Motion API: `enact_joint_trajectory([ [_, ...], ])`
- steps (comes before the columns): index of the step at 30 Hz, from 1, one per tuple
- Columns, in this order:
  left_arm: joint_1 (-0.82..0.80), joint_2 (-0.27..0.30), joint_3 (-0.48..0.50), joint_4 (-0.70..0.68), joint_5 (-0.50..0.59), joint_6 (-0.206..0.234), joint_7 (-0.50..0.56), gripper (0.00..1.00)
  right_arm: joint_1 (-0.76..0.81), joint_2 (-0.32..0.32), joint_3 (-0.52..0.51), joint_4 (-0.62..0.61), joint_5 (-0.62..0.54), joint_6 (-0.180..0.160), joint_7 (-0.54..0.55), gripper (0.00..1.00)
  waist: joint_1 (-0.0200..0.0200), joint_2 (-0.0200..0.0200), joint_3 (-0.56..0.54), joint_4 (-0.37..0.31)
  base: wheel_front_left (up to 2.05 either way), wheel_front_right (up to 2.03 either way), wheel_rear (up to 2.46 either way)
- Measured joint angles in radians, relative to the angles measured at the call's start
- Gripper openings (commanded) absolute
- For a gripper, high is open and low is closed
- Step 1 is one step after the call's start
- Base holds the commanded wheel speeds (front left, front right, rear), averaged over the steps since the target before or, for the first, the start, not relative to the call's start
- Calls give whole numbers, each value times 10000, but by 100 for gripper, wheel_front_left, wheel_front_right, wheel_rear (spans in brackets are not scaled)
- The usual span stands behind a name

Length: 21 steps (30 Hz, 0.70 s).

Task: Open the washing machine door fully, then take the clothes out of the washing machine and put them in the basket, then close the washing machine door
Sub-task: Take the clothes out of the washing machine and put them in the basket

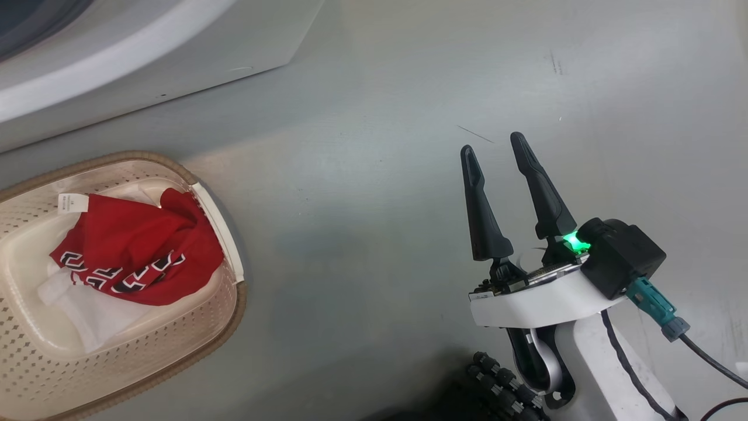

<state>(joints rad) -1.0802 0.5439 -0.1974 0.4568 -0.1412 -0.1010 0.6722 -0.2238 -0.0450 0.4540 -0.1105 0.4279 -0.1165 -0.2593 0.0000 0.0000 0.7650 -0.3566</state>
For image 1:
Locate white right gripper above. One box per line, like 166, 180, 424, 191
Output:
460, 132, 629, 327

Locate red and white garment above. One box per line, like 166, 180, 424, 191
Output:
38, 188, 226, 355

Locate cream perforated laundry basket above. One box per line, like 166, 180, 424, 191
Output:
0, 151, 248, 421

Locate white front-load washing machine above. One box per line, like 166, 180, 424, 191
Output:
0, 0, 325, 154

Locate grey rubber door gasket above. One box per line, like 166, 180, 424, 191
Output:
0, 0, 95, 63

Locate teal plug right camera cable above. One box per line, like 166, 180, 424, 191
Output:
626, 277, 748, 390

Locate black striped arm cable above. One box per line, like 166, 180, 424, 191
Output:
601, 310, 685, 421

